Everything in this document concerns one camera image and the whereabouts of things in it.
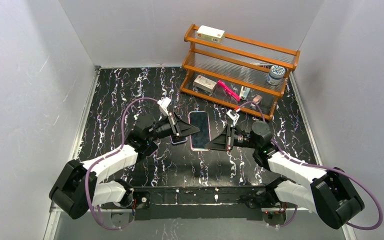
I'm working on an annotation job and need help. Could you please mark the pink utility knife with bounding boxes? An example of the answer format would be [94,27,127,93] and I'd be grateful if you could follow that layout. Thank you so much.
[217,80,241,102]

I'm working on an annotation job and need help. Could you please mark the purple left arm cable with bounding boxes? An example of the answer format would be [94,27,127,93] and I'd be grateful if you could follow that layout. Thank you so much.
[84,97,161,232]

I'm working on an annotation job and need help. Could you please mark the lavender phone case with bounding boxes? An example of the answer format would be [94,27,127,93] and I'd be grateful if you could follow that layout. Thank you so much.
[170,135,189,146]

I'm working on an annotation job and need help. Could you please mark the orange wooden shelf rack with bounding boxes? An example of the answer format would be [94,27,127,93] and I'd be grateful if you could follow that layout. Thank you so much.
[180,24,301,121]

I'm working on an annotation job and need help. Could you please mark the white green stapler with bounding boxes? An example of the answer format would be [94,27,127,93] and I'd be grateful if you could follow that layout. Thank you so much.
[239,86,251,101]

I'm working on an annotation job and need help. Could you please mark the pink stapler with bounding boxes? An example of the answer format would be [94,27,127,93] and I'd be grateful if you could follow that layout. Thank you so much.
[251,95,263,107]

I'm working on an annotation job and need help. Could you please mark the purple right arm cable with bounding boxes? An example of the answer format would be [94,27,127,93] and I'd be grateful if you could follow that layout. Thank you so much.
[236,100,384,231]

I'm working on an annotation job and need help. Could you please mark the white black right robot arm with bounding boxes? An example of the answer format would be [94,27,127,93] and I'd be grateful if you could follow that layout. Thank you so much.
[205,121,365,230]

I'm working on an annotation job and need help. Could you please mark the pink phone case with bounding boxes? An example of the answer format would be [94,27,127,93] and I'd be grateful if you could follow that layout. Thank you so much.
[188,111,211,152]

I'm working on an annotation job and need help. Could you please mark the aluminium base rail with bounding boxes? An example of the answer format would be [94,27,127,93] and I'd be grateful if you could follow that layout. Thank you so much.
[49,189,349,213]

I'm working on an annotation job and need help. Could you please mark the white box on top shelf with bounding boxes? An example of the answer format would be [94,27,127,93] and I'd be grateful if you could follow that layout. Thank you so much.
[195,25,226,44]

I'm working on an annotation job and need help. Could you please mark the blue white round tin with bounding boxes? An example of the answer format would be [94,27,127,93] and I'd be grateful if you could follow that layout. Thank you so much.
[266,65,286,86]

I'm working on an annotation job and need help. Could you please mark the grey box on bottom shelf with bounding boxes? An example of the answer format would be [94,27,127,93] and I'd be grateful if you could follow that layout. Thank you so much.
[193,75,217,93]

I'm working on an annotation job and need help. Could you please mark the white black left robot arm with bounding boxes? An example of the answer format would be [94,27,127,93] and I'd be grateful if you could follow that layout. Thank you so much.
[49,97,200,220]

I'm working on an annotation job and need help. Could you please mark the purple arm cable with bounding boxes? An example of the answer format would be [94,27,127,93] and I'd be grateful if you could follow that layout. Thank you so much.
[236,100,384,231]
[84,97,161,232]

